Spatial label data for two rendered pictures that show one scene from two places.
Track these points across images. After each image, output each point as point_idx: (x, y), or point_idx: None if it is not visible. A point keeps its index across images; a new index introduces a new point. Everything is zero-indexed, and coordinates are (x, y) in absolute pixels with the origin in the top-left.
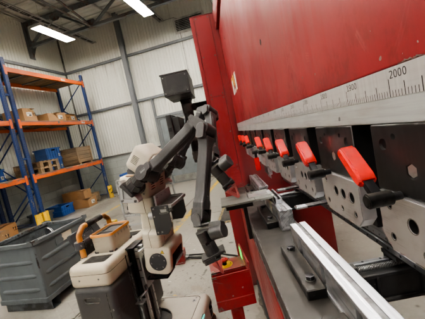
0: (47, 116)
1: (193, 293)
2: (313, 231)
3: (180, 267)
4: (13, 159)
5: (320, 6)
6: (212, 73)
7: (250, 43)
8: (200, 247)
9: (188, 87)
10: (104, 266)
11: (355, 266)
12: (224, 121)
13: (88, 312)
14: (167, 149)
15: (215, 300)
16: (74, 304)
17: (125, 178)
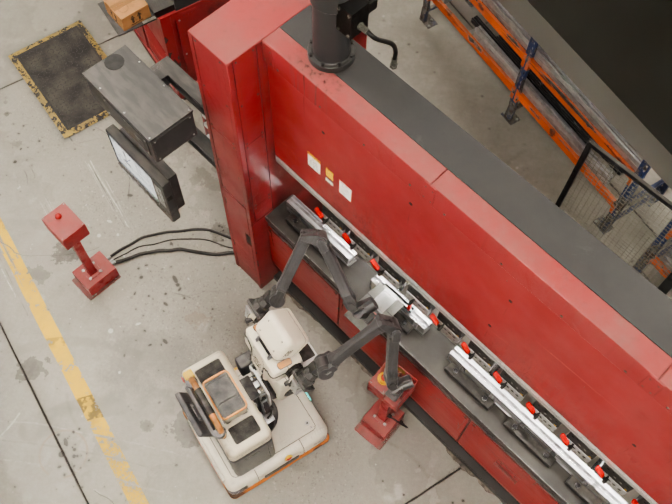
0: None
1: (201, 329)
2: (472, 361)
3: (122, 288)
4: None
5: (566, 405)
6: (252, 118)
7: (460, 293)
8: (105, 225)
9: (194, 131)
10: (268, 433)
11: (492, 368)
12: (260, 161)
13: (246, 462)
14: (353, 350)
15: (243, 326)
16: (19, 435)
17: (281, 371)
